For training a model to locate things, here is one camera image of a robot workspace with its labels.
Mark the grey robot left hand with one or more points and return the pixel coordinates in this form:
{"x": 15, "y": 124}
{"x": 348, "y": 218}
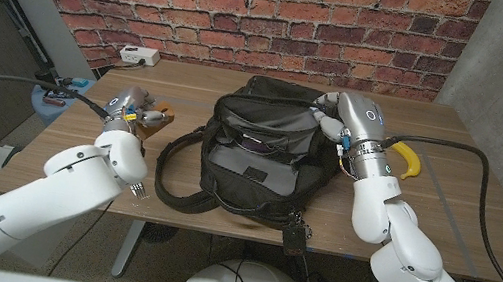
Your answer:
{"x": 128, "y": 103}

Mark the black round floor object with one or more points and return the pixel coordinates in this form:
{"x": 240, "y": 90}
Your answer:
{"x": 161, "y": 234}

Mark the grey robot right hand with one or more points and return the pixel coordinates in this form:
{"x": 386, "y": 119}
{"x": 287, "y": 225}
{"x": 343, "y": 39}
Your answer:
{"x": 358, "y": 120}

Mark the yellow banana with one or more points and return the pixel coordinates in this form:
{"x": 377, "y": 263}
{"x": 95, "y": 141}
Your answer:
{"x": 408, "y": 158}

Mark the black luggage tag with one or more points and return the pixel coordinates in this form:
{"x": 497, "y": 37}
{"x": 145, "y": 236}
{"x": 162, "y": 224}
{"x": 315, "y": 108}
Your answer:
{"x": 295, "y": 239}

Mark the small teal item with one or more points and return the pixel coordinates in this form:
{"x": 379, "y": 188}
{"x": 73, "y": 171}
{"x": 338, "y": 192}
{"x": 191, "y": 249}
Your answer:
{"x": 79, "y": 82}

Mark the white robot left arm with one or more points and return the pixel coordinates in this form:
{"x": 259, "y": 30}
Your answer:
{"x": 45, "y": 199}

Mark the blue round stool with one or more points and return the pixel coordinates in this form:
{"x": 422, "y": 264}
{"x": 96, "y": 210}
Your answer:
{"x": 51, "y": 112}

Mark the black cup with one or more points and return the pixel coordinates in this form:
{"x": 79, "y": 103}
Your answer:
{"x": 45, "y": 75}

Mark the flat black device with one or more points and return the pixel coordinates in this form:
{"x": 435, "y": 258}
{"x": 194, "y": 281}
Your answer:
{"x": 61, "y": 95}

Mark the white power strip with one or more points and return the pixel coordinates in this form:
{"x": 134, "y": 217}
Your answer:
{"x": 138, "y": 55}

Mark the orange toy brick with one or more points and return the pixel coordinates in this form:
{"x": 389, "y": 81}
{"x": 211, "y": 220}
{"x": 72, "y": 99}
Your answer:
{"x": 158, "y": 121}

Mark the black backpack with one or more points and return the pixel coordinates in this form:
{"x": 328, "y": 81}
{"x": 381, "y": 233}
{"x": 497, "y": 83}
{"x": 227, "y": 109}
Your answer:
{"x": 250, "y": 181}

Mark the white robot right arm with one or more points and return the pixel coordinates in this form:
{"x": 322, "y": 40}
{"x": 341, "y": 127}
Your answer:
{"x": 415, "y": 258}

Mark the small red device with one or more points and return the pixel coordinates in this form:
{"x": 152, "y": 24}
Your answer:
{"x": 53, "y": 101}

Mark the red brick printed backdrop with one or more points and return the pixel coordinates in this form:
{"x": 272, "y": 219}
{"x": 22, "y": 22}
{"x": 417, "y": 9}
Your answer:
{"x": 252, "y": 9}

